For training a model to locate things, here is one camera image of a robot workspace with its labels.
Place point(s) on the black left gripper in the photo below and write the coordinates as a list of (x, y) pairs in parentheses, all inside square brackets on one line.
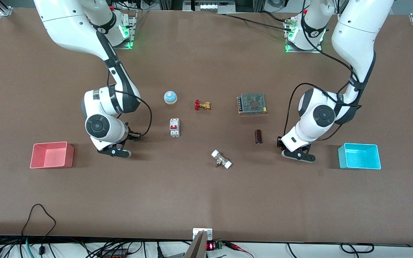
[(280, 142)]

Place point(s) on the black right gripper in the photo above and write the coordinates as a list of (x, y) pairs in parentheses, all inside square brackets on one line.
[(133, 136)]

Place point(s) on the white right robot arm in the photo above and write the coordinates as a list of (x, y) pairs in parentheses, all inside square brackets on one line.
[(70, 28)]

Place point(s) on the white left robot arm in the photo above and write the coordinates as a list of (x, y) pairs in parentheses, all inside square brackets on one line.
[(353, 32)]

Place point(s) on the brown cylindrical capacitor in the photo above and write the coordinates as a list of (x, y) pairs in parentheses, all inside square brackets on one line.
[(259, 137)]

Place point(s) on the metal mesh power supply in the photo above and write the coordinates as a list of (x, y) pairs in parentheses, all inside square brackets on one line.
[(252, 104)]

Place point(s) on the blue call bell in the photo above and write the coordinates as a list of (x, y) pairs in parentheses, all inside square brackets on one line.
[(170, 97)]

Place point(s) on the metal fitting with white caps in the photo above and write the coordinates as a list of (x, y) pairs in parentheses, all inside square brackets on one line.
[(221, 160)]

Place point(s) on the cyan plastic box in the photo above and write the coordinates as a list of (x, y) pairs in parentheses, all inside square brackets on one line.
[(359, 159)]

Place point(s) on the pink plastic box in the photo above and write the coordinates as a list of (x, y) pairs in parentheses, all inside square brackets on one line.
[(50, 157)]

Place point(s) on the red clip lead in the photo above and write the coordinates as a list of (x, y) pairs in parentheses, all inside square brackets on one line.
[(237, 247)]

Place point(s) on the black power adapter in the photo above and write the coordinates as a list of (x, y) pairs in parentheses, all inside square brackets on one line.
[(115, 253)]

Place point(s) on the red digit display module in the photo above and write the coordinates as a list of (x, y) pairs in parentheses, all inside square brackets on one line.
[(212, 246)]

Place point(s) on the grey device with white sockets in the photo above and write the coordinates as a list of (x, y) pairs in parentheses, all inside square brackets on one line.
[(210, 6)]

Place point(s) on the white circuit breaker, red switch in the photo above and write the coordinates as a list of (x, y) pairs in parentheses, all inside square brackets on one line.
[(174, 127)]

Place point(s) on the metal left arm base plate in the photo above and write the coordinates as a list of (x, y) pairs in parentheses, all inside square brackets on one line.
[(289, 48)]

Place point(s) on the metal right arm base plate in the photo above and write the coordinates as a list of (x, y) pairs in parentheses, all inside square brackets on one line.
[(132, 34)]

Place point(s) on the silver camera mount bracket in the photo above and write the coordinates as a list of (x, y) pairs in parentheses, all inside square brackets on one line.
[(196, 233)]

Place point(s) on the grey camera pole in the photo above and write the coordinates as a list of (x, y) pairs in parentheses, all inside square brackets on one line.
[(196, 249)]

